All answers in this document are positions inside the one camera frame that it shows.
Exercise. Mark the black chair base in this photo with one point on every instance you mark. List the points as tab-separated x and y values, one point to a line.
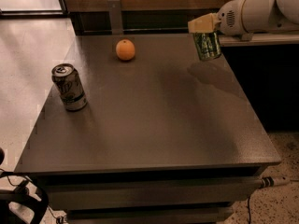
20	196

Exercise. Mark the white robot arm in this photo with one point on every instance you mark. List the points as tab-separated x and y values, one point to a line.
245	18

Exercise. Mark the silver white soda can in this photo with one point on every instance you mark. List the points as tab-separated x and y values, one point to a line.
67	81

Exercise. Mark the left metal wall bracket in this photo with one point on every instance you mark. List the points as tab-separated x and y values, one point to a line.
115	16

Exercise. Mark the wooden wall shelf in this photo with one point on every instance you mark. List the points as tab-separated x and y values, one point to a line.
259	40

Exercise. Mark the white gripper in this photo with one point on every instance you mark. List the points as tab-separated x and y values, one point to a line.
228	20

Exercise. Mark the green soda can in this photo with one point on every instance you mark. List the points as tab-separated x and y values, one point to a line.
207	45

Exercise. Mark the white cable connector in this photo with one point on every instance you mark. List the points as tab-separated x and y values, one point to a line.
268	182

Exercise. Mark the orange fruit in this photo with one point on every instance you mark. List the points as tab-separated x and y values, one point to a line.
125	50

